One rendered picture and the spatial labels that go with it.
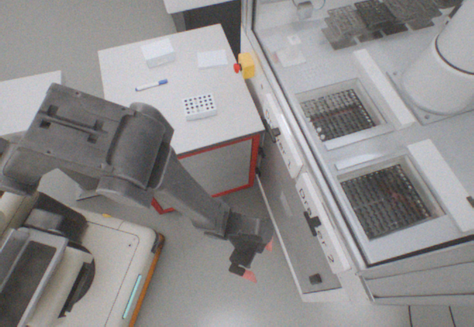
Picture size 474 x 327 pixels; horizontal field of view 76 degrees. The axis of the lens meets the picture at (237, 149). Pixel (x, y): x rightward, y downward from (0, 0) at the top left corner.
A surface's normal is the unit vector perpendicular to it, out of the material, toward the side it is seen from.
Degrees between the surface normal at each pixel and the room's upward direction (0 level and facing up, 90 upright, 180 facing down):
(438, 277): 90
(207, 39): 0
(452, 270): 90
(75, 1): 0
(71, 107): 21
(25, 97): 0
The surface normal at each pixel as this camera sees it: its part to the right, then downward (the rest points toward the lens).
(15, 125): 0.00, -0.45
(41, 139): 0.33, -0.30
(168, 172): 0.96, 0.11
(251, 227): -0.49, -0.43
